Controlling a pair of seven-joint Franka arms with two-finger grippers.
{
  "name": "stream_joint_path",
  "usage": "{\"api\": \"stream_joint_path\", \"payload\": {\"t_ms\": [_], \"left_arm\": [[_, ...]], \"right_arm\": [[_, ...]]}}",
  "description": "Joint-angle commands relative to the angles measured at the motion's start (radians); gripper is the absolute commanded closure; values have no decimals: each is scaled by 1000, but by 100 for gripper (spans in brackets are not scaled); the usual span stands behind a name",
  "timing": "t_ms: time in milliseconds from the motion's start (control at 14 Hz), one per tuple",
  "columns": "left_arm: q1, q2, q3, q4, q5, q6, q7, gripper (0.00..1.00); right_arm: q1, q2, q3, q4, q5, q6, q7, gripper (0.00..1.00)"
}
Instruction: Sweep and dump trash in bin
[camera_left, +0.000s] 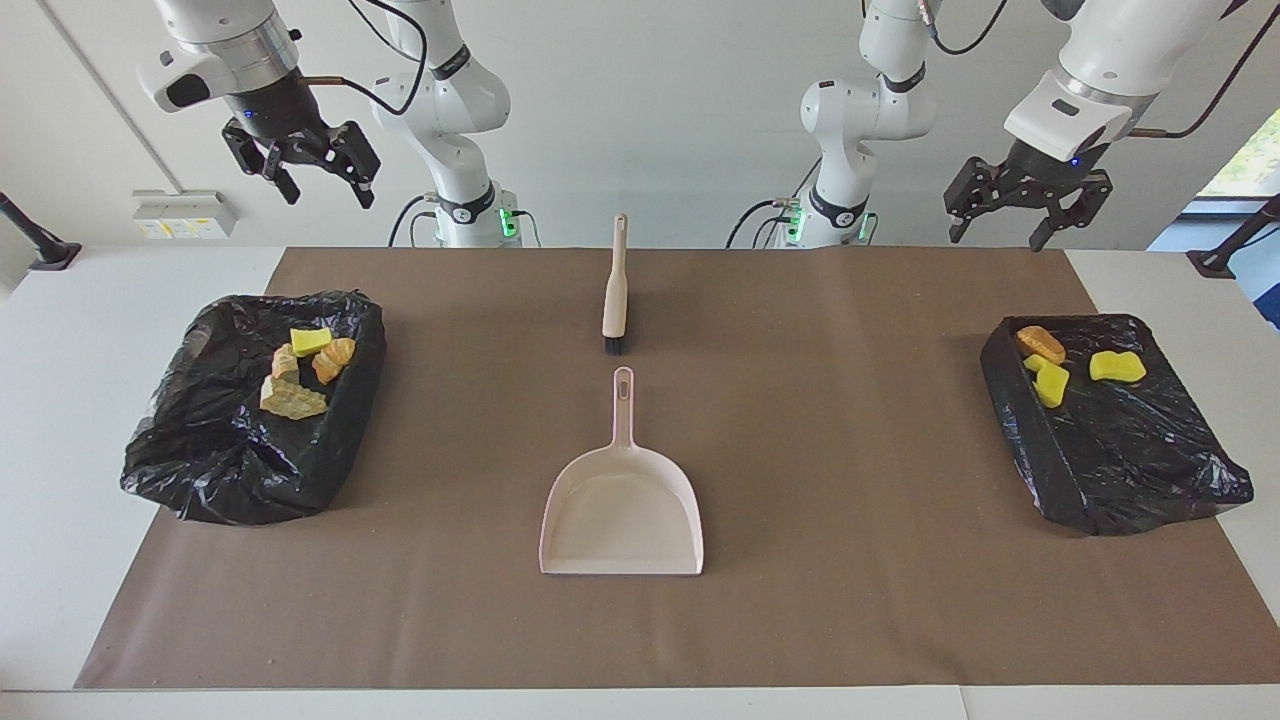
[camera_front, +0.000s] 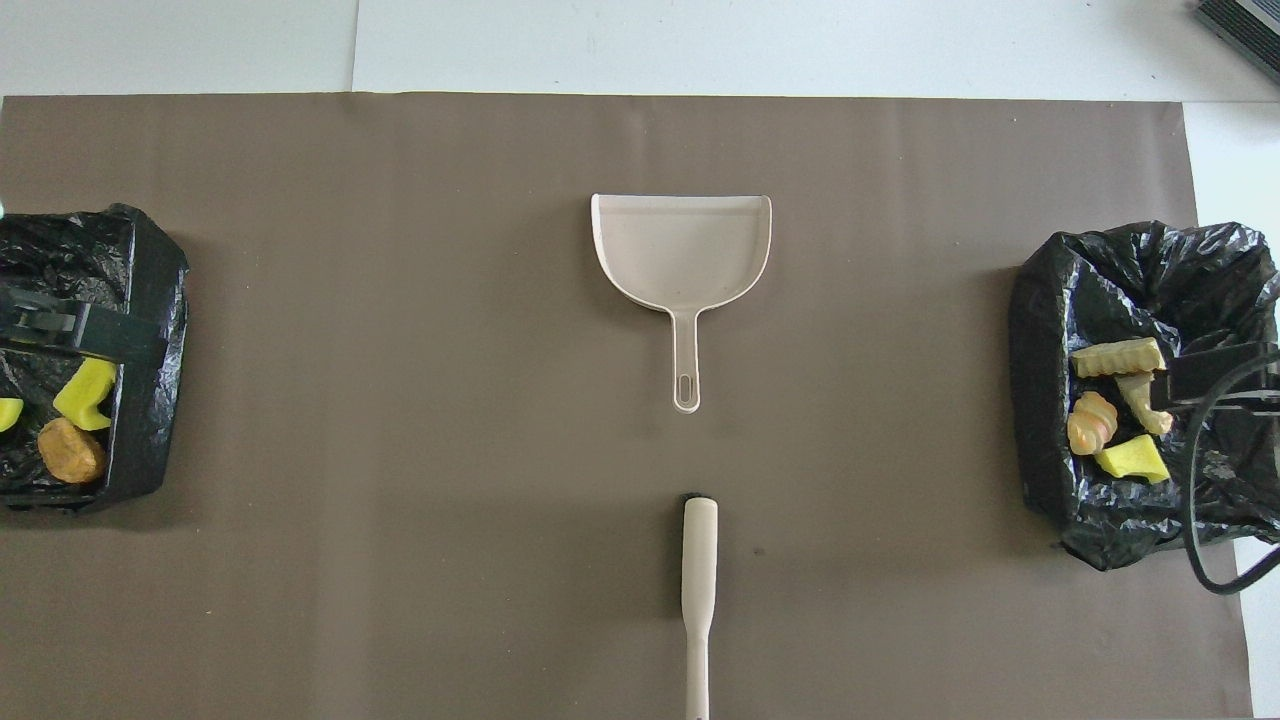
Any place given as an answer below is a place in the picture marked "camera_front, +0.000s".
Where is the dark ribbed device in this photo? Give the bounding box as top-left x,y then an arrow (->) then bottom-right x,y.
1193,0 -> 1280,84

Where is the brown toy potato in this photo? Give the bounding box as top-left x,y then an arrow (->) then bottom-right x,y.
37,417 -> 108,486

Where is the bin with black bag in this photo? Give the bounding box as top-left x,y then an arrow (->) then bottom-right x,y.
0,204 -> 190,514
1008,220 -> 1280,572

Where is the pale ridged foam chunk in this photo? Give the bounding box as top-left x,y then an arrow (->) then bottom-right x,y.
1116,373 -> 1174,437
1072,337 -> 1168,379

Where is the brown paper table mat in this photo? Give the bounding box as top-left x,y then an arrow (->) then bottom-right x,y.
0,93 -> 1253,720

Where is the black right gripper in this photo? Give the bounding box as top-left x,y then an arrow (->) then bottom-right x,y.
1150,342 -> 1280,416

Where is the beige hand brush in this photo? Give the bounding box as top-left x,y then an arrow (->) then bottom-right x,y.
681,494 -> 720,720

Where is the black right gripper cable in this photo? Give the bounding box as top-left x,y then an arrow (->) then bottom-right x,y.
1182,352 -> 1280,597

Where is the beige plastic dustpan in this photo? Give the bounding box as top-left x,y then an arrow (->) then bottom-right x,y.
589,193 -> 774,417

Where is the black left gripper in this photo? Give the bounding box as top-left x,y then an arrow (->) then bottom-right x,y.
0,287 -> 169,369

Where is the orange striped toy croissant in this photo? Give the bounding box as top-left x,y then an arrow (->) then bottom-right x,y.
1066,390 -> 1120,457

